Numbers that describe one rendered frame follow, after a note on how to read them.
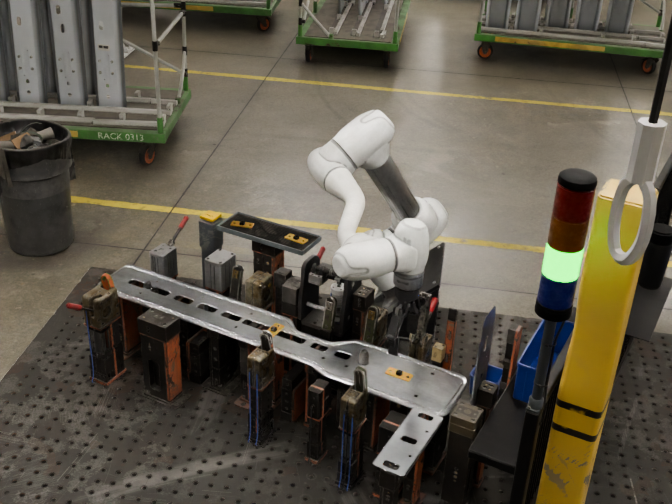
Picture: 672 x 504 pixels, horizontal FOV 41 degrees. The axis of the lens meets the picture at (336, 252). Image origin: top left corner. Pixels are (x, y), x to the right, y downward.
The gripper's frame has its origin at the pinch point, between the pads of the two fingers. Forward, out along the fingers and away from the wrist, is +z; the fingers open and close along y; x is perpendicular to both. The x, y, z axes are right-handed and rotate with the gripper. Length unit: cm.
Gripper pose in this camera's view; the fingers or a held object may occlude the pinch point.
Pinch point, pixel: (402, 340)
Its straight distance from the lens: 279.3
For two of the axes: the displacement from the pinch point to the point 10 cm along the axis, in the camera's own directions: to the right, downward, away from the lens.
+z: -0.4, 8.7, 4.9
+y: -4.8, 4.2, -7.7
